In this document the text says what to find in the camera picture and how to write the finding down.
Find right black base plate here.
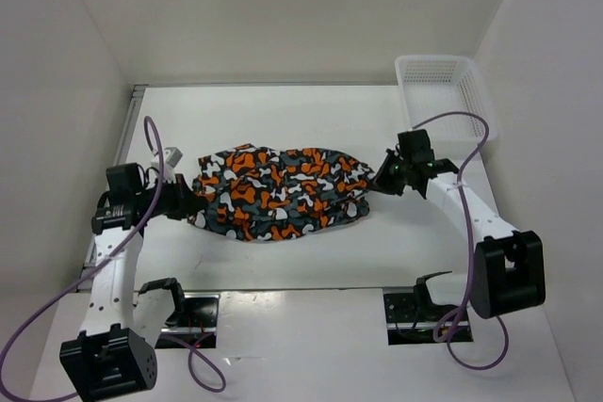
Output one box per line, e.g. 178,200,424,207
383,290,454,346

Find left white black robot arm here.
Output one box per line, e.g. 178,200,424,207
59,162,197,401

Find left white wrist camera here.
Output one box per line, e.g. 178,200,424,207
150,147,183,184

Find purple cable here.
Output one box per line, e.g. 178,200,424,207
412,111,512,370
0,115,226,402

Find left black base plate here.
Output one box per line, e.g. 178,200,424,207
155,292,220,349

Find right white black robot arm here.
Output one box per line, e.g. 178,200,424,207
372,129,546,319

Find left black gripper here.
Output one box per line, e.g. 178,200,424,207
137,173,207,220

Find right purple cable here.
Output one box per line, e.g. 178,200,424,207
412,111,512,370

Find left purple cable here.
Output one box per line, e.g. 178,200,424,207
0,115,226,402

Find orange camouflage shorts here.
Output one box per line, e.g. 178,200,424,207
187,143,375,242

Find white plastic basket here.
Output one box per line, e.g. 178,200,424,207
395,55,498,144

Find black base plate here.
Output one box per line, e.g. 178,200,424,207
383,290,454,346
155,292,220,349

